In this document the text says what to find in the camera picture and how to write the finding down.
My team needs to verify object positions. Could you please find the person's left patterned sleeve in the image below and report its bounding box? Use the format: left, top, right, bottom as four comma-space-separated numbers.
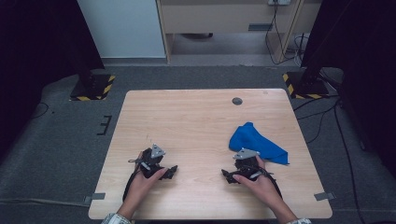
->
101, 213, 133, 224

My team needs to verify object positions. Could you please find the left hand-held gripper black cable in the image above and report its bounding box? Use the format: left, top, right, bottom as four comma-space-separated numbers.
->
121, 167, 141, 203

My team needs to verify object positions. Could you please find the person's left hand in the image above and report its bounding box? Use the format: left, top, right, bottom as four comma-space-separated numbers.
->
124, 152, 169, 208

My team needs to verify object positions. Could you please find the light wooden cabinet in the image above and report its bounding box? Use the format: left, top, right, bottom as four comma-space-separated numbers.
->
155, 0, 323, 64

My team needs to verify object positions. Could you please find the black floor cable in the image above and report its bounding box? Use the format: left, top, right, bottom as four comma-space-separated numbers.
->
333, 102, 360, 224
292, 94, 341, 145
31, 102, 50, 119

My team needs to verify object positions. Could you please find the person's right patterned sleeve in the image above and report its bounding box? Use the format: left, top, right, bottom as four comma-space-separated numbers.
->
286, 217, 312, 224

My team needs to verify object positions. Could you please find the right hand-held gripper black cable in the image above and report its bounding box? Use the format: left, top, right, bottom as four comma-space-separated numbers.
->
258, 166, 284, 200

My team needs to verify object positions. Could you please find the person's patterned sleeve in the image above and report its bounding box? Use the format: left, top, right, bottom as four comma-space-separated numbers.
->
101, 213, 133, 224
286, 217, 312, 224

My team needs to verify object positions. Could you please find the white panel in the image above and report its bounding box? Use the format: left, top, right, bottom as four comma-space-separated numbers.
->
77, 0, 166, 59

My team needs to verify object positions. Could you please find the black striped stand base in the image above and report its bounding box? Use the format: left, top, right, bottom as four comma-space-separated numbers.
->
282, 71, 331, 100
69, 74, 116, 102

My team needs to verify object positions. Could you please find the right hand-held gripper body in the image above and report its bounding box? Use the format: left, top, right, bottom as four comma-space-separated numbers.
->
233, 147, 275, 181

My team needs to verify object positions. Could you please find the hand-held gripper black cable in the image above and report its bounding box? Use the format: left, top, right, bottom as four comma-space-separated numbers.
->
121, 167, 141, 203
258, 166, 284, 200

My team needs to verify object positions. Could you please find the grey tape strip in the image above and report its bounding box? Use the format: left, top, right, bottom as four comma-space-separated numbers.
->
83, 192, 106, 205
314, 191, 337, 202

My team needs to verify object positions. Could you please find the black power cable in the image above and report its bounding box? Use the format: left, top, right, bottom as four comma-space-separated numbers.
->
264, 3, 301, 65

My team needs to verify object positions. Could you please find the blue cloth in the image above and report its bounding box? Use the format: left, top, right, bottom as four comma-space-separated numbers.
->
229, 121, 290, 166

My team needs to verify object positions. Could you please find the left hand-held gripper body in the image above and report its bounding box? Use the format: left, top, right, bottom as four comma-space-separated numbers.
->
128, 143, 166, 180

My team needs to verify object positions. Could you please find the person's right hand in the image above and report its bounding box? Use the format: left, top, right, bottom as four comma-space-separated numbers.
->
233, 155, 283, 209

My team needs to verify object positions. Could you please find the black curtain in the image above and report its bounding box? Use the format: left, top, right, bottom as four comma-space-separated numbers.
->
0, 0, 106, 157
300, 0, 396, 178

